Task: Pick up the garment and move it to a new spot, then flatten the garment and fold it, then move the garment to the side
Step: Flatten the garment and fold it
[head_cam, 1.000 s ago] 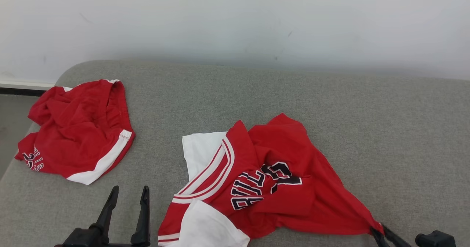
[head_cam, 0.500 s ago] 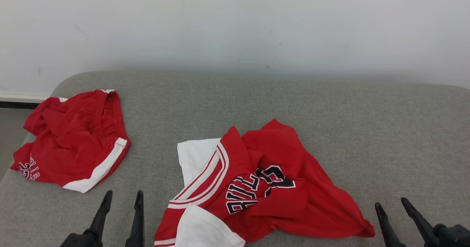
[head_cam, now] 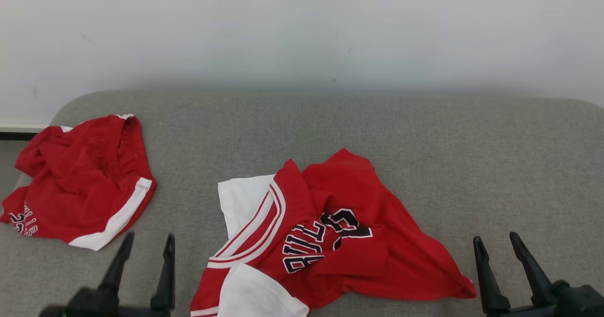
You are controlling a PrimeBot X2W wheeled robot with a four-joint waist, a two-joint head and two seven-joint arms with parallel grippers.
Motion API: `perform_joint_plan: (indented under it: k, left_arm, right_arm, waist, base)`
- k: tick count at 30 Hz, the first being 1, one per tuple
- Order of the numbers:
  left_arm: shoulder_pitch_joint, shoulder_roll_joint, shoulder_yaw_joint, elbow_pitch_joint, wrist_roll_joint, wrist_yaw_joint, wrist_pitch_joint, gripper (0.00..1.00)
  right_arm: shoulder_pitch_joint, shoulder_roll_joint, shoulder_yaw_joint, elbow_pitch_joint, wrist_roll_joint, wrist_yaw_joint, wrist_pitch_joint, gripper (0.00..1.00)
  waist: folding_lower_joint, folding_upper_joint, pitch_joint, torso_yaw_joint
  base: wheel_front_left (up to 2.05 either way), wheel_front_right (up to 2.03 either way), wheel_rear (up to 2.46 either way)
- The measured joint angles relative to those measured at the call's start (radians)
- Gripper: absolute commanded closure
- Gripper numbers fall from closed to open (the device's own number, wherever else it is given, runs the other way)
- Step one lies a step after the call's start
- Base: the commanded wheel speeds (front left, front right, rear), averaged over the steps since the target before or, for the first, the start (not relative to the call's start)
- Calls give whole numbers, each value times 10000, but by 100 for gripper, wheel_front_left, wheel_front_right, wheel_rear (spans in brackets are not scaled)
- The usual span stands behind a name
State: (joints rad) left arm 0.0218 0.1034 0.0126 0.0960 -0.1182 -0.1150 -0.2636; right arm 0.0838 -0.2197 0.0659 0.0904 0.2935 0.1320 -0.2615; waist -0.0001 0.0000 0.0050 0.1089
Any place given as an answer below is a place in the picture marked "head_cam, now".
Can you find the red white basketball jersey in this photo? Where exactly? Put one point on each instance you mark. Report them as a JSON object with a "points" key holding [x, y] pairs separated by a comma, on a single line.
{"points": [[358, 189]]}

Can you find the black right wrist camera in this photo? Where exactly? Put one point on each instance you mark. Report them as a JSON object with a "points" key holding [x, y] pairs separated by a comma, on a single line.
{"points": [[580, 300]]}

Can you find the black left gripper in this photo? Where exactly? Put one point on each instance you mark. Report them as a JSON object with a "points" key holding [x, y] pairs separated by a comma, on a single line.
{"points": [[104, 305]]}

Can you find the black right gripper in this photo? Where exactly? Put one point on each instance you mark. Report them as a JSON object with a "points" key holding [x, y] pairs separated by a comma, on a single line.
{"points": [[524, 311]]}

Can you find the red white-striped shorts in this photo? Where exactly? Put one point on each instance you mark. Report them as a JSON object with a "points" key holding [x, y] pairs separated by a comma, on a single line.
{"points": [[80, 175]]}

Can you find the white wall skirting board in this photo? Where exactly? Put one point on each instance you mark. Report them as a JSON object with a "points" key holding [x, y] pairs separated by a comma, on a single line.
{"points": [[21, 129]]}

